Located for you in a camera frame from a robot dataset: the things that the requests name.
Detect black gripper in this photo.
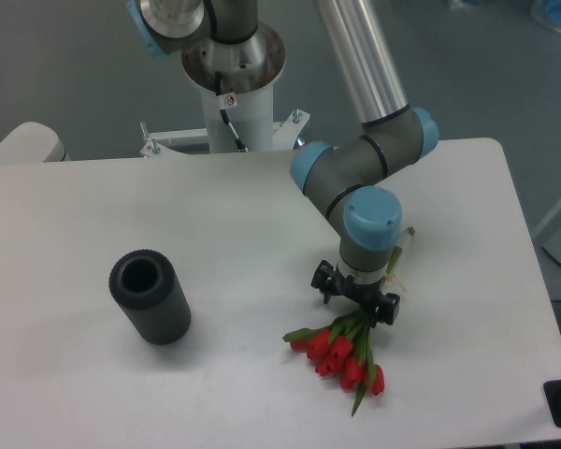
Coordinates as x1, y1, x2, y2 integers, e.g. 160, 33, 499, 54
310, 260, 400, 326

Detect red tulip bouquet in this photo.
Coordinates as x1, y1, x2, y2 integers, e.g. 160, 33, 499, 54
282, 226, 416, 418

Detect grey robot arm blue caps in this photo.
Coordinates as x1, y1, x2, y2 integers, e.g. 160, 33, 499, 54
126, 1, 439, 325

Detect black ribbed cylindrical vase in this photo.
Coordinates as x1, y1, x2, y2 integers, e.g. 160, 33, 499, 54
108, 249, 191, 345

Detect white chair backrest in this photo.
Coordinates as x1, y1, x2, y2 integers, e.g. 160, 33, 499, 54
0, 122, 71, 166

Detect white metal base bracket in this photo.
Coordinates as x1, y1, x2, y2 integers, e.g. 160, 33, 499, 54
139, 109, 311, 158

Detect black cable on pedestal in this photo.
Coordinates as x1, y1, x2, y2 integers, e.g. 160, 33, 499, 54
213, 70, 250, 153

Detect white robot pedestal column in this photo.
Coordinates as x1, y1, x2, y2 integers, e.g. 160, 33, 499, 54
181, 22, 286, 150

